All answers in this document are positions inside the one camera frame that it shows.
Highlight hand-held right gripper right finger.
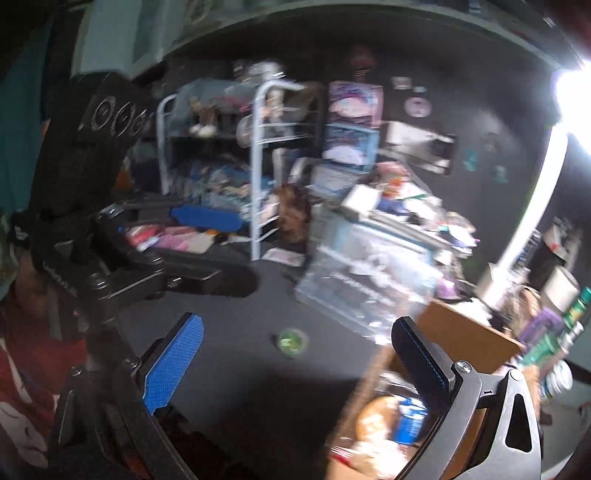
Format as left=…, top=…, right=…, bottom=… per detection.
left=388, top=316, right=542, bottom=480

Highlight red printed cloth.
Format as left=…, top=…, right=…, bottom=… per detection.
left=0, top=295, right=93, bottom=480

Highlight white blue can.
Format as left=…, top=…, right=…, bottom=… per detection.
left=540, top=360, right=573, bottom=407

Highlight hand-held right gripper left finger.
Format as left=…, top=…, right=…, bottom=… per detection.
left=46, top=313, right=204, bottom=480

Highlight green spray can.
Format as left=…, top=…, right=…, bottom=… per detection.
left=517, top=286, right=591, bottom=370

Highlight brown pastry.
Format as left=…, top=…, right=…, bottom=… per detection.
left=355, top=396, right=402, bottom=455

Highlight white wall shelf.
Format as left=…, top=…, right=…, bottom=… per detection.
left=74, top=0, right=578, bottom=70

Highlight brown cardboard box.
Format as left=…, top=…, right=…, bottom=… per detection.
left=325, top=300, right=527, bottom=480

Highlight white wire rack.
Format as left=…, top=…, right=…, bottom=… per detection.
left=157, top=80, right=324, bottom=261

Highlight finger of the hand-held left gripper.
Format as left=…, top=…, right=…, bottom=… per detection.
left=111, top=198, right=243, bottom=232
left=161, top=259, right=258, bottom=296

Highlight blue curtain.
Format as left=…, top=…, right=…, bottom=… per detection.
left=0, top=23, right=51, bottom=213

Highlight blue character box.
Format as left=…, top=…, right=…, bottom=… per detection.
left=323, top=124, right=380, bottom=172

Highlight pink character box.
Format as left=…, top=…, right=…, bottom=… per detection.
left=328, top=82, right=384, bottom=126

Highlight clear cup with green filling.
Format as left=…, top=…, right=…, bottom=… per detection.
left=276, top=329, right=309, bottom=356

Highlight pink white flat packet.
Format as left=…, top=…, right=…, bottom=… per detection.
left=263, top=248, right=305, bottom=266

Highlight clear bag of brown snacks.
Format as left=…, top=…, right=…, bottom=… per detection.
left=277, top=184, right=312, bottom=243

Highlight red spring bobble figure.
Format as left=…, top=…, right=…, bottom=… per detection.
left=346, top=46, right=375, bottom=84

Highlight wall socket panel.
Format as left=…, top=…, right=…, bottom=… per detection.
left=385, top=122, right=455, bottom=175

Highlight white desk lamp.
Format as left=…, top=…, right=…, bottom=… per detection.
left=480, top=69, right=591, bottom=310

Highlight clear gift bag with bow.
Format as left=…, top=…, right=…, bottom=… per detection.
left=295, top=222, right=444, bottom=337

